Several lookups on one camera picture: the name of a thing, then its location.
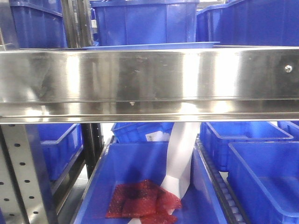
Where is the blue plastic tray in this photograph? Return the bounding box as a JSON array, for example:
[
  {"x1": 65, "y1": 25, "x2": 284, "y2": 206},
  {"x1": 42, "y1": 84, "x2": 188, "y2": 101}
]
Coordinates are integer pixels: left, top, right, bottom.
[{"x1": 82, "y1": 42, "x2": 219, "y2": 50}]

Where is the blue bin lower rear centre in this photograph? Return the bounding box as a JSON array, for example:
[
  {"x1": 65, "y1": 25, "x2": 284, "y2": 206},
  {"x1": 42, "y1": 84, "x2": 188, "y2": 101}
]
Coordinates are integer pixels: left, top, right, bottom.
[{"x1": 111, "y1": 122, "x2": 174, "y2": 143}]

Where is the blue bin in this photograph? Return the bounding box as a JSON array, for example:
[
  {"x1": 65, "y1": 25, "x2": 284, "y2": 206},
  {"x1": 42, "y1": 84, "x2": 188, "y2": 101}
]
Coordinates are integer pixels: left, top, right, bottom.
[
  {"x1": 111, "y1": 122, "x2": 174, "y2": 143},
  {"x1": 37, "y1": 123, "x2": 83, "y2": 181},
  {"x1": 74, "y1": 142, "x2": 227, "y2": 224},
  {"x1": 196, "y1": 0, "x2": 299, "y2": 46},
  {"x1": 90, "y1": 0, "x2": 199, "y2": 46},
  {"x1": 9, "y1": 0, "x2": 67, "y2": 49},
  {"x1": 199, "y1": 121, "x2": 294, "y2": 172},
  {"x1": 228, "y1": 142, "x2": 299, "y2": 224}
]

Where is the blue bin lower right rear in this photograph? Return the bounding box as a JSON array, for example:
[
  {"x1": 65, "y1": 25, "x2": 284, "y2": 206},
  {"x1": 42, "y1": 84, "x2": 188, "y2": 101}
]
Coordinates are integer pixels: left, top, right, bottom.
[{"x1": 199, "y1": 121, "x2": 294, "y2": 172}]

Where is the blue bin lower left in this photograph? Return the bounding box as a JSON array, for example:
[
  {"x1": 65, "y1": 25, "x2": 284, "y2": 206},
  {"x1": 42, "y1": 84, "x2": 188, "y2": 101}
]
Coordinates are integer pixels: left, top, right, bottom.
[{"x1": 37, "y1": 123, "x2": 83, "y2": 181}]

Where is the blue bin upper centre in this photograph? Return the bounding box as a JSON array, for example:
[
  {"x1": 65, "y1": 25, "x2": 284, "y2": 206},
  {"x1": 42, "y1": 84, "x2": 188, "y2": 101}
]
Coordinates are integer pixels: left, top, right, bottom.
[{"x1": 90, "y1": 0, "x2": 199, "y2": 46}]

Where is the black roller track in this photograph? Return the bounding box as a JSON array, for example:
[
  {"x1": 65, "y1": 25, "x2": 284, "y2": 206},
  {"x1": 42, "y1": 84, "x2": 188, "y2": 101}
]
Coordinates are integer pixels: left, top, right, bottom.
[{"x1": 196, "y1": 137, "x2": 246, "y2": 224}]

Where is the blue bin lower right front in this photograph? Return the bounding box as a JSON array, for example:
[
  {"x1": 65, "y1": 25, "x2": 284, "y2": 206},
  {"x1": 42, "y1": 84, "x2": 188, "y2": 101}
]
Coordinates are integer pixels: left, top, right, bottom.
[{"x1": 228, "y1": 142, "x2": 299, "y2": 224}]

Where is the blue bin upper right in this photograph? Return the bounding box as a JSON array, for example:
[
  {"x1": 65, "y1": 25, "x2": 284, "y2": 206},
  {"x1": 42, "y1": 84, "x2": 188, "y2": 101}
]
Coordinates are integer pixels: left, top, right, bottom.
[{"x1": 196, "y1": 0, "x2": 299, "y2": 46}]

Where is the blue bin upper left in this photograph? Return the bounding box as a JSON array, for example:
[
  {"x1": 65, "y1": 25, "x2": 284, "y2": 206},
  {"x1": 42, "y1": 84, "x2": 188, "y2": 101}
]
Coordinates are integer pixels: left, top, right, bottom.
[{"x1": 9, "y1": 0, "x2": 67, "y2": 49}]

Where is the stainless steel shelf rail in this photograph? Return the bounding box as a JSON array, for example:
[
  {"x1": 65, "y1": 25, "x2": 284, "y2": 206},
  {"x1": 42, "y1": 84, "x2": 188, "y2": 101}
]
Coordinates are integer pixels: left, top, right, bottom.
[{"x1": 0, "y1": 47, "x2": 299, "y2": 124}]

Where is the perforated steel shelf post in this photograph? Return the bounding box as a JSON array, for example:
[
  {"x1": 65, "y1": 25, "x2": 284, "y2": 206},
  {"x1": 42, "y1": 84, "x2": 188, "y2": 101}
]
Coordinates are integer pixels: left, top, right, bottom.
[{"x1": 0, "y1": 124, "x2": 58, "y2": 224}]

